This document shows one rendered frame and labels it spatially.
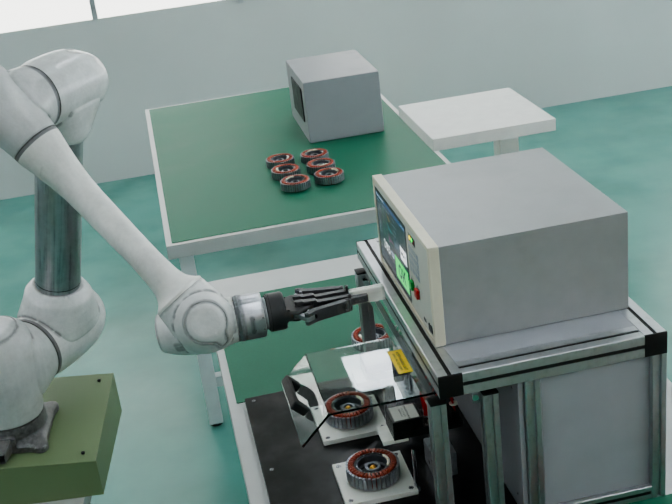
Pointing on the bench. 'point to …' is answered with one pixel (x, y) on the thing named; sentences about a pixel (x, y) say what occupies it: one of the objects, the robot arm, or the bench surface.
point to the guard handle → (294, 395)
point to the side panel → (597, 434)
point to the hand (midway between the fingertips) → (366, 294)
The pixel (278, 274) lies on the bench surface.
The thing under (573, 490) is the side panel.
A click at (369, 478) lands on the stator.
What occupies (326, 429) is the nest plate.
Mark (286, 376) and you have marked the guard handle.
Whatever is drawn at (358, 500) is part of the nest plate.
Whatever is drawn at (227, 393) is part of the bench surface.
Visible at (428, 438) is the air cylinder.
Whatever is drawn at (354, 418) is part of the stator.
